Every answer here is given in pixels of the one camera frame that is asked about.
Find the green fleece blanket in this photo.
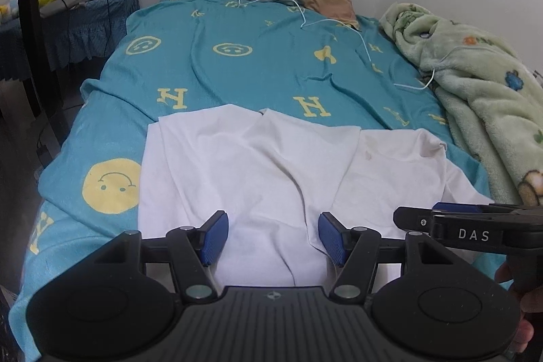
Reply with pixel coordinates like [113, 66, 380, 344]
[378, 2, 543, 207]

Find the teal printed bedsheet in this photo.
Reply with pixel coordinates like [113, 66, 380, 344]
[8, 0, 514, 362]

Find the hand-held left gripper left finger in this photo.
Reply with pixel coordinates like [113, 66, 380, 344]
[90, 210, 230, 305]

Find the person's right hand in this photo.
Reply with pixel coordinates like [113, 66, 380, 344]
[495, 260, 543, 354]

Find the white cable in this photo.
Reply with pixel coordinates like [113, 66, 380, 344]
[235, 0, 467, 91]

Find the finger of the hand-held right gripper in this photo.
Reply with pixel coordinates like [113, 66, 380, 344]
[394, 206, 437, 237]
[432, 202, 523, 215]

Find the table with black legs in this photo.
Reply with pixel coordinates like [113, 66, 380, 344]
[0, 0, 71, 146]

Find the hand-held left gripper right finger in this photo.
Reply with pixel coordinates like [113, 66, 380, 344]
[318, 211, 463, 303]

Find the white sweatshirt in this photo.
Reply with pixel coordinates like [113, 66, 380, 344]
[138, 103, 495, 286]

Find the black cable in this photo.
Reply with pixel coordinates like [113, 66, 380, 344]
[59, 0, 113, 53]

